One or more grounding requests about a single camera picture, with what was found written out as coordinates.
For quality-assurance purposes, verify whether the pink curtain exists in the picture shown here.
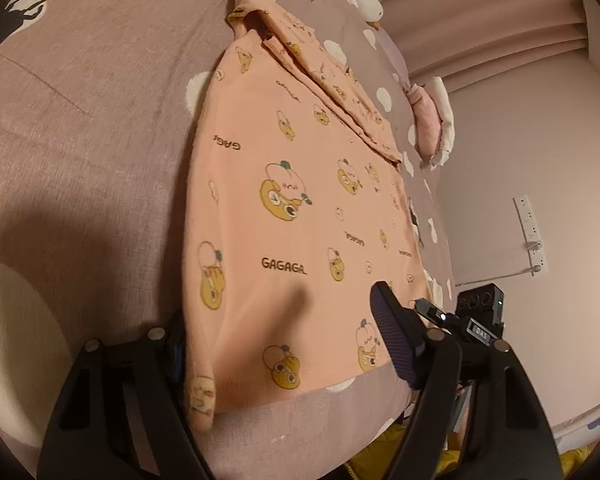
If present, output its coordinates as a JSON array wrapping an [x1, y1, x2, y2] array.
[[379, 0, 588, 91]]

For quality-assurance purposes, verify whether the white wall power strip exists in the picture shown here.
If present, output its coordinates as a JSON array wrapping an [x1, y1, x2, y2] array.
[[513, 195, 547, 275]]

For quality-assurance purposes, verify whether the peach cartoon print shirt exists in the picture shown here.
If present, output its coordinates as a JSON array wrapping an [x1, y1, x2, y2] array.
[[183, 0, 429, 430]]

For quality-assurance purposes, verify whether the mauve polka dot bedspread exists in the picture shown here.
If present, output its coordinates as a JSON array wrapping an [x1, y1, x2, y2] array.
[[0, 0, 458, 480]]

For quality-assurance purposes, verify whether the black tracking camera box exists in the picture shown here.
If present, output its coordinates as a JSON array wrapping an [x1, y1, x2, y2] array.
[[455, 283, 504, 325]]

